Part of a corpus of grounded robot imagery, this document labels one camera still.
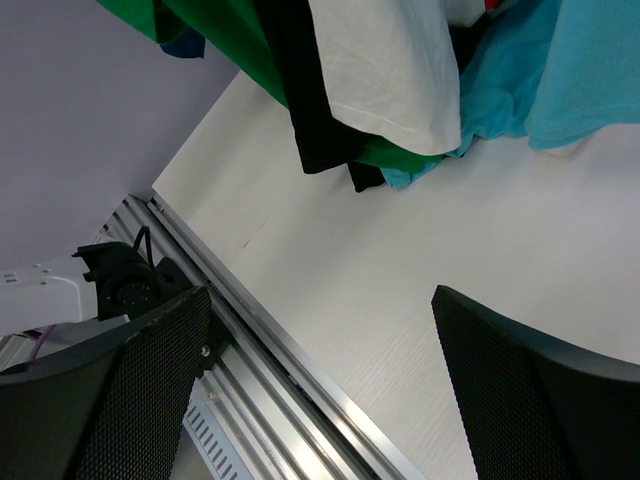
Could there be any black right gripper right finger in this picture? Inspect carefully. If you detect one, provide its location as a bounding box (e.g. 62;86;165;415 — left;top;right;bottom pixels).
431;285;639;479

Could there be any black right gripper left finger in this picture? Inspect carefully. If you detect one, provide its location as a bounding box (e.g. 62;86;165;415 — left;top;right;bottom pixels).
1;287;211;479

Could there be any green t shirt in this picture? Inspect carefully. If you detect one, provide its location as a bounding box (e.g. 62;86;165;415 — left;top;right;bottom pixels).
101;1;441;174

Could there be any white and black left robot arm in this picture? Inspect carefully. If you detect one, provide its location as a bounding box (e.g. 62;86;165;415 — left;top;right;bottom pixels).
1;225;195;360

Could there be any black t shirt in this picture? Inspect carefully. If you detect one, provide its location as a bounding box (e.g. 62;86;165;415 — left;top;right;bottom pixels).
152;0;489;194

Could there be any light blue t shirt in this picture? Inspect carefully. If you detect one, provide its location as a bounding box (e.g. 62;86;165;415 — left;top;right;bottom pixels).
361;1;639;188

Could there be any navy blue printed t shirt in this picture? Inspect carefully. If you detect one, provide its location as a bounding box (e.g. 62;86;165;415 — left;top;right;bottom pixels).
160;28;206;59

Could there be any white t shirt red print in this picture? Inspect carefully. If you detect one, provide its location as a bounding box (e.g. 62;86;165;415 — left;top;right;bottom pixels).
309;0;486;155

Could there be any white slotted cable duct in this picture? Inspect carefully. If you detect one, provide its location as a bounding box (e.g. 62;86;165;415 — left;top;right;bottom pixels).
183;397;253;480

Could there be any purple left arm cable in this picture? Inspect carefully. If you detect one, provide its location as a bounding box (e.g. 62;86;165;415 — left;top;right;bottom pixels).
27;323;57;362

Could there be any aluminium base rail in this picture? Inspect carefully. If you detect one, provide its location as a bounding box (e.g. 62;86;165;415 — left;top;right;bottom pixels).
103;196;420;479

